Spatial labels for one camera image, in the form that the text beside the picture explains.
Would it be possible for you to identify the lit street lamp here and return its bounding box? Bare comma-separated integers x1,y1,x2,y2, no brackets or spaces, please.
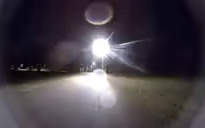
90,37,112,73

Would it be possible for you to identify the row of distant buildings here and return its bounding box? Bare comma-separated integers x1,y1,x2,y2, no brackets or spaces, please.
9,63,54,73

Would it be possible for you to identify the grey asphalt road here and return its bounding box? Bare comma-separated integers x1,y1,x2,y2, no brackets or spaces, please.
9,71,164,128

